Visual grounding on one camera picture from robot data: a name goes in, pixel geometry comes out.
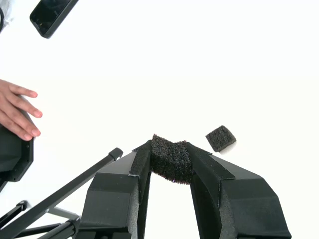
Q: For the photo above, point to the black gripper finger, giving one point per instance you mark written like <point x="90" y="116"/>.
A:
<point x="249" y="206"/>
<point x="109" y="201"/>

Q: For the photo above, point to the black foam cube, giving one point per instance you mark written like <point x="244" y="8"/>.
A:
<point x="220" y="139"/>
<point x="172" y="159"/>

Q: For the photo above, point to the bare human hand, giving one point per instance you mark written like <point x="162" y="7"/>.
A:
<point x="12" y="107"/>

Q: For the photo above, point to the black tripod leg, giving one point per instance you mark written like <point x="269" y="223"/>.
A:
<point x="74" y="181"/>

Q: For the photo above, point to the black octagonal device housing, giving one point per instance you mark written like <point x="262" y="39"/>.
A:
<point x="15" y="156"/>

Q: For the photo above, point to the black smartphone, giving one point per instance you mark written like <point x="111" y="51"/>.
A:
<point x="49" y="15"/>

